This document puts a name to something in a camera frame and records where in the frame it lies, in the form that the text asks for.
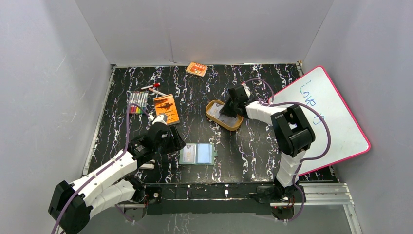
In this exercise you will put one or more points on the pack of coloured markers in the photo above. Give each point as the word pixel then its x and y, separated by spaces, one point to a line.
pixel 139 98

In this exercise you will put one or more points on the red capped marker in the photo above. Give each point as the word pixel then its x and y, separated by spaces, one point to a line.
pixel 151 86

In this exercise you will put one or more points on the orange paperback book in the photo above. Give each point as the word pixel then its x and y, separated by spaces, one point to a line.
pixel 166 105

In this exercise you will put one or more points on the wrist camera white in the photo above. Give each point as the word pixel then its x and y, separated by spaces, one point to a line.
pixel 247 90
pixel 162 118

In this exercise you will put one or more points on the small orange card box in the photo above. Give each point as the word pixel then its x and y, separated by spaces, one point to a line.
pixel 197 69

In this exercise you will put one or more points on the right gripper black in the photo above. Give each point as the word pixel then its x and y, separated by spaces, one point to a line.
pixel 225 110

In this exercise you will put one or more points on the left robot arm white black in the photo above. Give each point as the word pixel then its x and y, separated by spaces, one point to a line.
pixel 74 204

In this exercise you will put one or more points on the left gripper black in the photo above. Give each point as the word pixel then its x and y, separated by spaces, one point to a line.
pixel 174 140

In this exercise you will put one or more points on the white stapler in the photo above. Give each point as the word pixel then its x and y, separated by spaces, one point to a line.
pixel 147 166

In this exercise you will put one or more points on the pink framed whiteboard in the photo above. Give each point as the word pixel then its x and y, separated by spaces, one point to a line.
pixel 317 90

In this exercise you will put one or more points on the tan oval tray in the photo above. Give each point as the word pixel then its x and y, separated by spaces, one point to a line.
pixel 217 104

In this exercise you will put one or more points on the white marker pen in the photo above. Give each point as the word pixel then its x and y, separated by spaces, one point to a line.
pixel 157 92

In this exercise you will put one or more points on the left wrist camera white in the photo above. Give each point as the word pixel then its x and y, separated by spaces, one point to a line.
pixel 162 118

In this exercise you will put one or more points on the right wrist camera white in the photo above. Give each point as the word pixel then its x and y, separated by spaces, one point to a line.
pixel 247 90

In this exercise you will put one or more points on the white VIP card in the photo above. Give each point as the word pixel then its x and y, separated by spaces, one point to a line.
pixel 189 153

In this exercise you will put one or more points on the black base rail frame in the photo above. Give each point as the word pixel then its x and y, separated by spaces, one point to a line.
pixel 307 193

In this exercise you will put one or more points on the green card holder wallet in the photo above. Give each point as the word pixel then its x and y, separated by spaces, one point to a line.
pixel 205 154

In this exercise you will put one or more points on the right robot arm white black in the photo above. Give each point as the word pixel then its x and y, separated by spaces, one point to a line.
pixel 293 133

